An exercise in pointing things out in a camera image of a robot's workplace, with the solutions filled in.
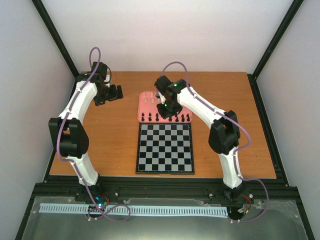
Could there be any clear acrylic cover sheet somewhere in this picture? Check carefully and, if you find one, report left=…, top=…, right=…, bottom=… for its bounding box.
left=23, top=197, right=307, bottom=240

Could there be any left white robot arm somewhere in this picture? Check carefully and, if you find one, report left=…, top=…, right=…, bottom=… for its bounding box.
left=48, top=72, right=123, bottom=202

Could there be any left black corner post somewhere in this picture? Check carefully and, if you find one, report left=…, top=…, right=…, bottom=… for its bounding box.
left=31, top=0, right=79, bottom=79

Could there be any left controller circuit board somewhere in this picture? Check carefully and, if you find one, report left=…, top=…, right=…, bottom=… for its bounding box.
left=95, top=194, right=110, bottom=209

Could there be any light blue slotted cable duct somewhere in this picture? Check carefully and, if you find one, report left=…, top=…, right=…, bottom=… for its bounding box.
left=38, top=203, right=228, bottom=218

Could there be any right black corner post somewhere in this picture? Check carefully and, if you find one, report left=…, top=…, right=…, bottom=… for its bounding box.
left=252, top=0, right=304, bottom=81

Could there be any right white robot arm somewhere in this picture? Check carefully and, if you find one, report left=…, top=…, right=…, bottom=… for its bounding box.
left=154, top=75, right=245, bottom=203

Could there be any black corner post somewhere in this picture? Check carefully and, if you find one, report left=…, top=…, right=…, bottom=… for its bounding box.
left=31, top=0, right=79, bottom=79
left=252, top=0, right=304, bottom=81

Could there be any pink plastic tray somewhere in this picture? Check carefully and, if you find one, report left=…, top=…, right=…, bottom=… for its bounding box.
left=137, top=91, right=193, bottom=123

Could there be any black white chessboard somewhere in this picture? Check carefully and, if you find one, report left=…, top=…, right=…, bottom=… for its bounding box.
left=135, top=123, right=195, bottom=175

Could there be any black aluminium frame base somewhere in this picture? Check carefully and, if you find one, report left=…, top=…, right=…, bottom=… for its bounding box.
left=15, top=74, right=315, bottom=240

